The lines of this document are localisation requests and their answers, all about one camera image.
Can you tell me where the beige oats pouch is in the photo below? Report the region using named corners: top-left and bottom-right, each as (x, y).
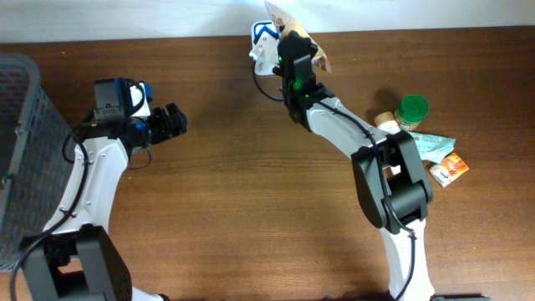
top-left (264, 1), bottom-right (332, 73)

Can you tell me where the grey plastic mesh basket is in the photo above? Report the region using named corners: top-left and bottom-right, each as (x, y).
top-left (1, 53), bottom-right (72, 273)

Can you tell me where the mint green wipes packet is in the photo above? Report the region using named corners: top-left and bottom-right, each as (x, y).
top-left (410, 132), bottom-right (456, 164)

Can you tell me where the orange small carton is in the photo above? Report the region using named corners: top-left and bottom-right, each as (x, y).
top-left (430, 152), bottom-right (469, 187)

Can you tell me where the white shampoo tube gold cap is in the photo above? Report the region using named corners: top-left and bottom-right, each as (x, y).
top-left (374, 112), bottom-right (401, 178)

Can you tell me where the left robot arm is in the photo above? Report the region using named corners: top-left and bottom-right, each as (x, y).
top-left (9, 77), bottom-right (187, 301)

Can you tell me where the white barcode scanner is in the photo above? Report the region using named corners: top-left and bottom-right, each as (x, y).
top-left (249, 20), bottom-right (279, 76)

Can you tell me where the left black cable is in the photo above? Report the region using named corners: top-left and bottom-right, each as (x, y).
top-left (8, 83), bottom-right (153, 301)

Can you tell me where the green lid jar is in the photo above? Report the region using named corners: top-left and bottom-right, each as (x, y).
top-left (395, 94), bottom-right (429, 130)

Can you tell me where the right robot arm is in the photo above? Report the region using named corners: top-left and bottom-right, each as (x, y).
top-left (273, 31), bottom-right (435, 300)

